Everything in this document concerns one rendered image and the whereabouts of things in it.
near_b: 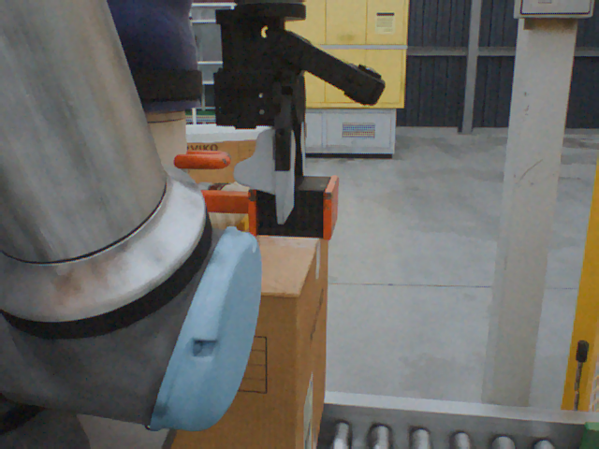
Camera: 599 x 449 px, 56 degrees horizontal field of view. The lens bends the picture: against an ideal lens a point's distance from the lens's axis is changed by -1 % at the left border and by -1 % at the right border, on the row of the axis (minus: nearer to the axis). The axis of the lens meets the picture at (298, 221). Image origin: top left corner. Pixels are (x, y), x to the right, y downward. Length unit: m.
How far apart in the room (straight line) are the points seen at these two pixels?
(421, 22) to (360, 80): 10.93
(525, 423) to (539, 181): 0.78
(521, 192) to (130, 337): 1.66
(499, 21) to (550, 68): 9.94
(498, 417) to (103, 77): 1.25
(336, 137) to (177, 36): 7.41
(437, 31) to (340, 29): 3.71
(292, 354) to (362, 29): 7.50
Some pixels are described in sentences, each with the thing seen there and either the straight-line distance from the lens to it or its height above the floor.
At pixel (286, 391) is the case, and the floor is 0.94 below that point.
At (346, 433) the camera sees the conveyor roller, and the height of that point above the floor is 0.55.
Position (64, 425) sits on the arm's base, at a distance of 0.46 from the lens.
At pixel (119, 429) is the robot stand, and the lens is 0.55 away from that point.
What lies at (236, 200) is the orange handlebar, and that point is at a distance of 0.61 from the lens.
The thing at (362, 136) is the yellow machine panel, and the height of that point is 0.33.
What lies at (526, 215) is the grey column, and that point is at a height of 0.89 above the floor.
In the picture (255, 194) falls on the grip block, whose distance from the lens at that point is 0.57.
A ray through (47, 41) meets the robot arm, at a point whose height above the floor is 1.36.
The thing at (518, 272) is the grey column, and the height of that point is 0.70.
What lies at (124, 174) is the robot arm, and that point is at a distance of 0.25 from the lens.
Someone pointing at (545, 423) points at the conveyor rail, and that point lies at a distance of 1.42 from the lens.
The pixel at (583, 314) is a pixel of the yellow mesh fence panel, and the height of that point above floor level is 0.80.
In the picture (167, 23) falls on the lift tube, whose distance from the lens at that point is 0.84.
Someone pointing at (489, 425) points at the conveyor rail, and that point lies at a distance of 1.40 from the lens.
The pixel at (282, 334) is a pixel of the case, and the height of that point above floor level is 1.02.
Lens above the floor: 1.35
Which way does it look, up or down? 16 degrees down
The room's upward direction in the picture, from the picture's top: straight up
